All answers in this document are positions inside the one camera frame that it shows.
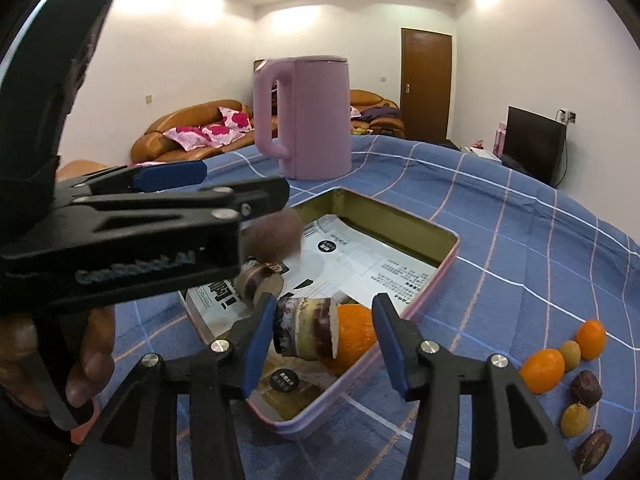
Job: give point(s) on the purple passion fruit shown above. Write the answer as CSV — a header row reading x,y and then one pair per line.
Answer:
x,y
273,237

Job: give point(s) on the black television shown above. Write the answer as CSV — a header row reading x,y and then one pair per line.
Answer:
x,y
534,145

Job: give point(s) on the pink metal tin box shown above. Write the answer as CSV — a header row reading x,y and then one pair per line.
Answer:
x,y
294,396

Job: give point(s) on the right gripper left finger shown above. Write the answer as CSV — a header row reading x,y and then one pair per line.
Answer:
x,y
135,436

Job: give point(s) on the left hand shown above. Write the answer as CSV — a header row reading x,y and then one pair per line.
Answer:
x,y
50,374

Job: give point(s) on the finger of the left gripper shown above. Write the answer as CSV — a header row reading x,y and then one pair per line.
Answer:
x,y
145,178
250,199

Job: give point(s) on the printed paper leaflet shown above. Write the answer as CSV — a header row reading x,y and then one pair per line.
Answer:
x,y
336,261

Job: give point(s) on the pink electric kettle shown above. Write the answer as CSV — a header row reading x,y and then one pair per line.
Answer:
x,y
302,116

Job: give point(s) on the near brown leather sofa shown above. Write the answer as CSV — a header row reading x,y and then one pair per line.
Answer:
x,y
78,168

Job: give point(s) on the large orange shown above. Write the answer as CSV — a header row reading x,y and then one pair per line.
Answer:
x,y
355,337

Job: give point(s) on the white tv stand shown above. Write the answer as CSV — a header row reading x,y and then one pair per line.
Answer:
x,y
482,153

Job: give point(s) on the blue checked tablecloth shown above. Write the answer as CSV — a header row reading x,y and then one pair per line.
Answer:
x,y
532,266

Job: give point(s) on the dark dried fruit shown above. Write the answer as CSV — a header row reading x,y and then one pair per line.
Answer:
x,y
585,389

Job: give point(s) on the brown leather armchair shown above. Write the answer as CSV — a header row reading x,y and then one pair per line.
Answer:
x,y
373,114

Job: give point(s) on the wall power socket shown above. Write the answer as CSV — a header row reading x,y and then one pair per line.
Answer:
x,y
565,116

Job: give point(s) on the long brown leather sofa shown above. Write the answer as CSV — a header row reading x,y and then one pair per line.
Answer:
x,y
152,146

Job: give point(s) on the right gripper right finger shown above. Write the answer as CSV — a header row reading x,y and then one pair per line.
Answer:
x,y
481,407

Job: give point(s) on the brown wooden door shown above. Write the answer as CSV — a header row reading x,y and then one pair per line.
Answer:
x,y
426,77

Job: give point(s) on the small orange mandarin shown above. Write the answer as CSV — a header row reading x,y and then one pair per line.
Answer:
x,y
591,339

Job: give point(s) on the dark wrinkled passion fruit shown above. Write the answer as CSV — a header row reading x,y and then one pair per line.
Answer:
x,y
592,451

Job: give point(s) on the purple sweet potato slice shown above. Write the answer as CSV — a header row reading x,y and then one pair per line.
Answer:
x,y
257,278

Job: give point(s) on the yellow-green longan fruit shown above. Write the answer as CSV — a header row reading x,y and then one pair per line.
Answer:
x,y
571,353

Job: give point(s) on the pink floral cushion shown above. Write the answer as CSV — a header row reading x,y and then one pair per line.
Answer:
x,y
236,120
211,136

